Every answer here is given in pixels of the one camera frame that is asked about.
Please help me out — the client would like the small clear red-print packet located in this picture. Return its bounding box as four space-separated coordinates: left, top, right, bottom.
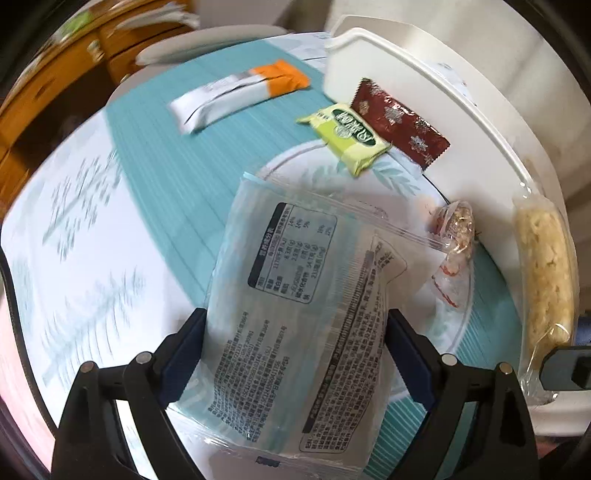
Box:
430 200 477 309

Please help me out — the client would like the pink cloth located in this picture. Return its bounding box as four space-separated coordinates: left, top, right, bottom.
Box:
0 286 51 472

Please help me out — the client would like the clear blue printed packet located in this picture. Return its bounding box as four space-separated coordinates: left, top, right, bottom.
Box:
202 172 437 477

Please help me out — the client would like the orange white snack packet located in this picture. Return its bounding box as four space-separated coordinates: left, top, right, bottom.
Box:
168 60 312 136

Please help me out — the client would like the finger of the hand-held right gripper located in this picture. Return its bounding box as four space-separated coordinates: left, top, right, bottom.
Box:
539 344 591 392

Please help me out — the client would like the green snack packet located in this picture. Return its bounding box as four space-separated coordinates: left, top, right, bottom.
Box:
296 103 393 179

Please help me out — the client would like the white plastic basket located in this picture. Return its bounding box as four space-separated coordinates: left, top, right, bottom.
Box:
322 27 591 439

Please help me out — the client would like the dark red snowflake packet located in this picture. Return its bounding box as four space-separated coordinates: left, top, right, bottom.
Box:
349 78 451 172

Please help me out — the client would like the wooden drawer cabinet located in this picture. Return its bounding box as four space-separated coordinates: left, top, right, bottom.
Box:
0 0 200 155

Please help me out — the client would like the teal striped printed bedsheet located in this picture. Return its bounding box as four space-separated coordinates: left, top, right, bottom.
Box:
0 31 527 480

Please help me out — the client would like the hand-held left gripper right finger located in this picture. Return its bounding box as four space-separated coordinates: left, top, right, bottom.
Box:
387 309 542 480

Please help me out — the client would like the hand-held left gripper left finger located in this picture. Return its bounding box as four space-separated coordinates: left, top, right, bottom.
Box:
51 308 208 480

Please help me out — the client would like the clear rice cracker packet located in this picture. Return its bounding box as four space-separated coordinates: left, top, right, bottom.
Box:
512 193 579 408

